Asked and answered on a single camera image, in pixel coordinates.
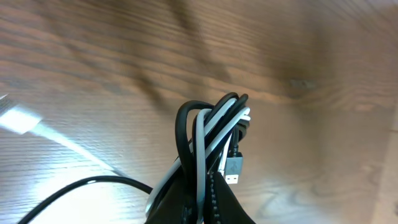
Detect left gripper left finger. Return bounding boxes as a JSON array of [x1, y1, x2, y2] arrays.
[[146, 172, 198, 224]]

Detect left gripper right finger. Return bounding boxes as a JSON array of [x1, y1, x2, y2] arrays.
[[203, 172, 255, 224]]

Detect white USB cable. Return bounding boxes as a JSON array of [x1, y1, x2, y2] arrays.
[[0, 98, 252, 218]]

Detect black USB cable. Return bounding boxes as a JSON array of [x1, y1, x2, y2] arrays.
[[17, 91, 251, 224]]

